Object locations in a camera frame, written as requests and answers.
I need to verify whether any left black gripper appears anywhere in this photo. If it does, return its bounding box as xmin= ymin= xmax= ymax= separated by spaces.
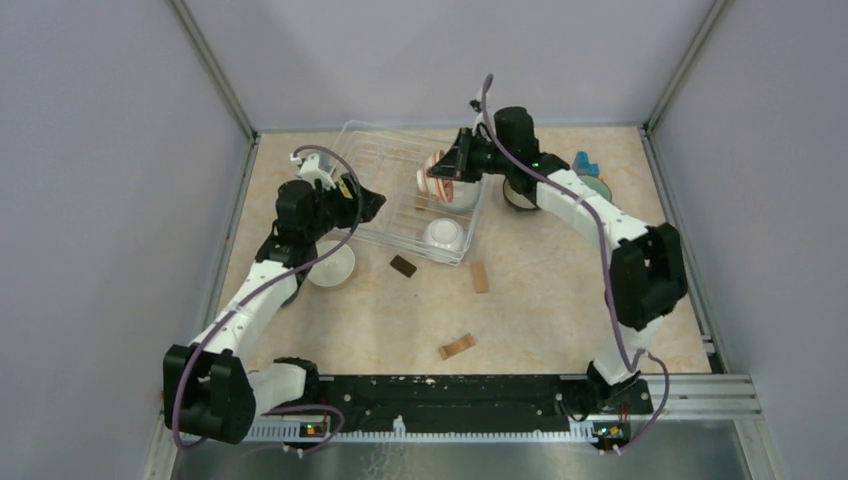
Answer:
xmin=305 ymin=171 xmax=386 ymax=241

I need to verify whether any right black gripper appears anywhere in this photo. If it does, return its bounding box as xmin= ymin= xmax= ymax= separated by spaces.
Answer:
xmin=429 ymin=128 xmax=514 ymax=184

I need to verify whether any white bowl orange pattern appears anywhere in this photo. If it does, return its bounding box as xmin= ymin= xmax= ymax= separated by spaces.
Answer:
xmin=415 ymin=150 xmax=454 ymax=203

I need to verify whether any plain white bowl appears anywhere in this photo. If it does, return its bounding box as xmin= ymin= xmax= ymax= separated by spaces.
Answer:
xmin=443 ymin=181 xmax=482 ymax=214

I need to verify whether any dark blue bowl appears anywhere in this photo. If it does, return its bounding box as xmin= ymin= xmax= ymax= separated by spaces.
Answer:
xmin=502 ymin=178 xmax=540 ymax=213

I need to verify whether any white bowl front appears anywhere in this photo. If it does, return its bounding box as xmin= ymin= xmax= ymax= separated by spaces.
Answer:
xmin=421 ymin=218 xmax=466 ymax=252

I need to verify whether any beige ceramic mug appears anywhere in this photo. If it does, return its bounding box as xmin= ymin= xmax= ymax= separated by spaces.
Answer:
xmin=307 ymin=244 xmax=356 ymax=288

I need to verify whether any celadon green bowl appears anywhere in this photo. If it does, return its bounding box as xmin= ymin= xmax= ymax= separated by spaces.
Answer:
xmin=578 ymin=175 xmax=613 ymax=203

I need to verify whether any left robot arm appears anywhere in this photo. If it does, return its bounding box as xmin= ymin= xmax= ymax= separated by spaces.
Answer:
xmin=163 ymin=174 xmax=386 ymax=448

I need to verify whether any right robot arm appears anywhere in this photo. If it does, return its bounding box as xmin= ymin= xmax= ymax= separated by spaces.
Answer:
xmin=416 ymin=106 xmax=688 ymax=415

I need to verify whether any dark brown wooden block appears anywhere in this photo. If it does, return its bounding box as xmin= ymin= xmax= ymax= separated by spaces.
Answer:
xmin=390 ymin=255 xmax=418 ymax=278

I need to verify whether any light wooden block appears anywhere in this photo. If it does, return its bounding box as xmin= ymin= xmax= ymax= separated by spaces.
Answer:
xmin=470 ymin=261 xmax=489 ymax=294

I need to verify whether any colourful toy brick car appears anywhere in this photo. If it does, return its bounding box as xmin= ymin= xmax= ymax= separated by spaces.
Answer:
xmin=572 ymin=151 xmax=601 ymax=178

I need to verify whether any tan wooden arch block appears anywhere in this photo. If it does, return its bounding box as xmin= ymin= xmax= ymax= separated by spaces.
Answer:
xmin=438 ymin=333 xmax=476 ymax=360

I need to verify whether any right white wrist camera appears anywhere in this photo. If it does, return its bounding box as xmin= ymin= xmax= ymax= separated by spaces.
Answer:
xmin=469 ymin=99 xmax=490 ymax=136

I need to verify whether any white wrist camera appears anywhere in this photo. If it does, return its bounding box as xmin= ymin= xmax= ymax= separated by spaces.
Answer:
xmin=469 ymin=99 xmax=490 ymax=136
xmin=290 ymin=152 xmax=336 ymax=190

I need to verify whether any white wire dish rack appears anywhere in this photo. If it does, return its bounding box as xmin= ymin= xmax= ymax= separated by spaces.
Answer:
xmin=332 ymin=120 xmax=488 ymax=266

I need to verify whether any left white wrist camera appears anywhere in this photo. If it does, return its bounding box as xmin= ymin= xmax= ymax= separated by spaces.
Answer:
xmin=290 ymin=152 xmax=336 ymax=190

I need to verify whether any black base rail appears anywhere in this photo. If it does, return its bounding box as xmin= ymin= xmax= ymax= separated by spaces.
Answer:
xmin=304 ymin=375 xmax=641 ymax=434

